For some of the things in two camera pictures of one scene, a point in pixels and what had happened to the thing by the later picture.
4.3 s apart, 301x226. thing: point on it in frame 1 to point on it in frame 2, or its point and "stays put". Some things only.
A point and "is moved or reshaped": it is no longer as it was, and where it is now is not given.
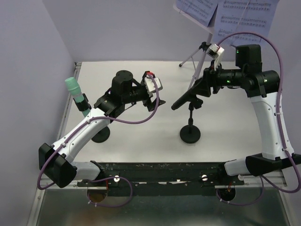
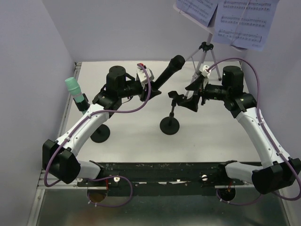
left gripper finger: x=160 y=102 to x=154 y=92
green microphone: x=73 y=87 stays put
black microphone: x=187 y=97 is moved or reshaped
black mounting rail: x=162 y=179 stays put
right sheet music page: x=257 y=16 stays put
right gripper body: x=216 y=75 to x=205 y=93
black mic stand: x=191 y=133 to x=170 y=125
